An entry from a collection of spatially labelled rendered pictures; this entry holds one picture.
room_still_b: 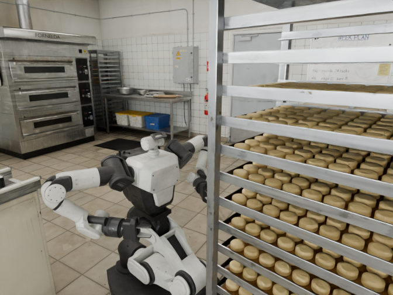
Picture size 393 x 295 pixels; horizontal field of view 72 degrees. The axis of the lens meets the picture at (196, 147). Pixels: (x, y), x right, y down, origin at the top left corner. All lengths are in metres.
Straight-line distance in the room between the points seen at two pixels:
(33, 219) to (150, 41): 5.17
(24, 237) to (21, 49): 3.81
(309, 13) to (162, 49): 5.56
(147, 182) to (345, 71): 4.02
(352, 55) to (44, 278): 1.83
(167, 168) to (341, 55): 1.00
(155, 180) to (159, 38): 5.05
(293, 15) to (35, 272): 1.75
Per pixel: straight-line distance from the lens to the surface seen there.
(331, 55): 0.68
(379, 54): 0.66
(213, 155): 0.83
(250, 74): 5.23
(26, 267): 1.85
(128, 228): 1.29
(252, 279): 1.05
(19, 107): 5.08
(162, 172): 1.40
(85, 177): 1.28
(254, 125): 0.77
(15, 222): 1.70
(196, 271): 1.53
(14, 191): 1.66
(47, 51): 5.38
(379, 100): 0.66
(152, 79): 6.35
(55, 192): 1.24
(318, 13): 0.70
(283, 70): 1.18
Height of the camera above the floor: 1.48
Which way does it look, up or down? 17 degrees down
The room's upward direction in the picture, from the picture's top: straight up
